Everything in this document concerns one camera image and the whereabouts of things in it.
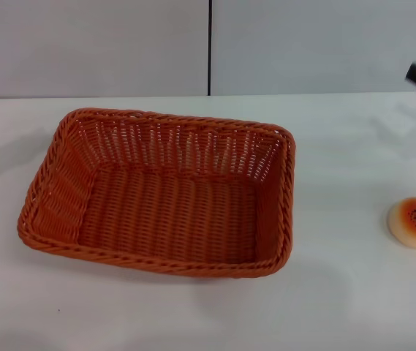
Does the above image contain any round toasted bun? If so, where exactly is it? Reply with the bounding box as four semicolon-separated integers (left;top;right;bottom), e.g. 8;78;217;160
387;196;416;250

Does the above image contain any orange woven plastic basket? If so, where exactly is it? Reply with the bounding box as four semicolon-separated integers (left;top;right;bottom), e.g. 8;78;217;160
16;107;298;279

